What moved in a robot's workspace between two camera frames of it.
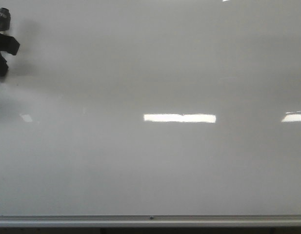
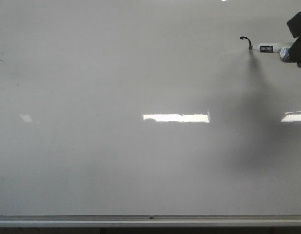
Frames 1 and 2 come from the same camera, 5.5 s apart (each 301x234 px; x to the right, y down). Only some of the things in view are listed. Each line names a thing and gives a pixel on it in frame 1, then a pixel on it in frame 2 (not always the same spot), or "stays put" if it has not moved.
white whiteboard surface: [152, 107] stays put
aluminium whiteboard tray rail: [150, 221] stays put
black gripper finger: [6, 43] to [297, 25]
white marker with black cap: [2, 20] to [284, 49]
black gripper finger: [1, 67] to [297, 51]
